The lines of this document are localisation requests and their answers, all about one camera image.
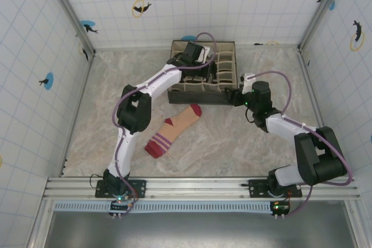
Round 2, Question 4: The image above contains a fabric sock organizer box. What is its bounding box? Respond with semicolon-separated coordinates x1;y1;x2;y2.
167;39;239;106

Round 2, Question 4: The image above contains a beige red purple-striped sock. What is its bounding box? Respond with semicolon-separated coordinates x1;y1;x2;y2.
144;103;203;159

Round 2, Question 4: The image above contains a right controller board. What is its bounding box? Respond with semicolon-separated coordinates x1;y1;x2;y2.
269;200;291;219

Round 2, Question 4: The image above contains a controller board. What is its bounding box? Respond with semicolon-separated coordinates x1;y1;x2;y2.
109;194;137;217
269;200;291;219

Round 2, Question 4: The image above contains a grey metal front panel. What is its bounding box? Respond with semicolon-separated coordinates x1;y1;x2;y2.
28;201;372;248

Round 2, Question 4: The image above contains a blue circle seal sticker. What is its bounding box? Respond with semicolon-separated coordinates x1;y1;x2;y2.
39;72;55;91

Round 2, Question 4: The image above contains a left controller board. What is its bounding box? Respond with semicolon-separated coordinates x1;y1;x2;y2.
109;194;137;217

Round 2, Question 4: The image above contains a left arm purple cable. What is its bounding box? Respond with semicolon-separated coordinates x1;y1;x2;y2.
112;32;218;218

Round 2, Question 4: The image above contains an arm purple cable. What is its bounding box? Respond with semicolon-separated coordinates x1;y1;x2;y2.
112;32;218;218
246;70;354;218

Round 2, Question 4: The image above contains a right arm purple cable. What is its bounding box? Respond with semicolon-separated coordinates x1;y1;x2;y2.
246;70;354;218

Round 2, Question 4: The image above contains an aluminium side rail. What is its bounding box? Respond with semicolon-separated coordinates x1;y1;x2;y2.
298;47;341;177
59;52;96;178

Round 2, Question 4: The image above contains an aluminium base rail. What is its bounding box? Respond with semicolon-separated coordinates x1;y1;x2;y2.
43;177;361;202

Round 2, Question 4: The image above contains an aluminium frame post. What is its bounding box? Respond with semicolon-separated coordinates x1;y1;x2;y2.
43;0;96;57
298;0;349;53

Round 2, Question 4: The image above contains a yellow ring corner sticker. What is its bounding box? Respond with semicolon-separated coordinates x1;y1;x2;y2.
78;41;90;62

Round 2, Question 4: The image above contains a white slotted cable duct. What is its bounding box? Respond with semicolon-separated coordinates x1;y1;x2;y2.
53;200;291;213

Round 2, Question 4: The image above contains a tall dolphin ring sticker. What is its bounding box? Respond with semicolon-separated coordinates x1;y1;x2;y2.
350;20;366;52

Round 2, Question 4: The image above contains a thin black wire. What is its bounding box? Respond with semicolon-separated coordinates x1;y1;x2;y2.
90;172;105;188

